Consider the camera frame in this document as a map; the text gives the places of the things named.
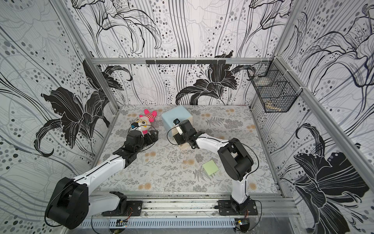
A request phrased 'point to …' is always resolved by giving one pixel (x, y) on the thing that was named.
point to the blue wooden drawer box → (170, 128)
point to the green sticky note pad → (210, 167)
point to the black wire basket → (275, 88)
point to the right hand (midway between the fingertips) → (182, 131)
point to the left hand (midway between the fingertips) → (155, 136)
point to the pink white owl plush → (144, 122)
